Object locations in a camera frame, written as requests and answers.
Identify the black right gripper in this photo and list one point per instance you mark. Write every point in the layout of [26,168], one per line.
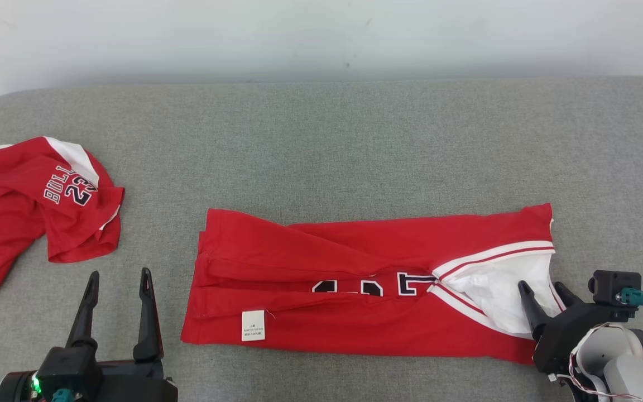
[561,340]

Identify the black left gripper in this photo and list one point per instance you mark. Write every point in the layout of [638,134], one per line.
[137,385]

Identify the red shorts with white stripe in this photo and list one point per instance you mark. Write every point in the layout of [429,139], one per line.
[9,195]

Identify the red basketball jersey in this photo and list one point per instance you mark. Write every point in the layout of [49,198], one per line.
[355,245]

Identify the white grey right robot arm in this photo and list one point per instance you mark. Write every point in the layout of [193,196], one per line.
[628,374]

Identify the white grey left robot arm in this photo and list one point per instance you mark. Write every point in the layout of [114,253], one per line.
[14,391]

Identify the grey fabric sofa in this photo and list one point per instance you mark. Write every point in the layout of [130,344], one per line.
[321,139]

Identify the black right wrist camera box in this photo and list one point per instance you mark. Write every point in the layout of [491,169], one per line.
[612,287]

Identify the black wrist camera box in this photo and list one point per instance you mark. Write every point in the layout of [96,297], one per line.
[612,287]
[70,368]

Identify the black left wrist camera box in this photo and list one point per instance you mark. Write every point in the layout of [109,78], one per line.
[70,368]

